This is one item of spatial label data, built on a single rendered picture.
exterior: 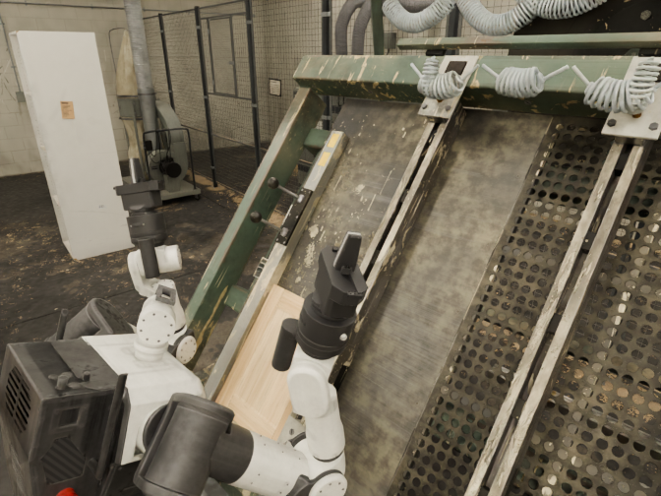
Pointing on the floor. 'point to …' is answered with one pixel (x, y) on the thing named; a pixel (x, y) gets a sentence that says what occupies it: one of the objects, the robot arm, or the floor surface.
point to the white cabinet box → (74, 138)
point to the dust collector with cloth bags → (135, 134)
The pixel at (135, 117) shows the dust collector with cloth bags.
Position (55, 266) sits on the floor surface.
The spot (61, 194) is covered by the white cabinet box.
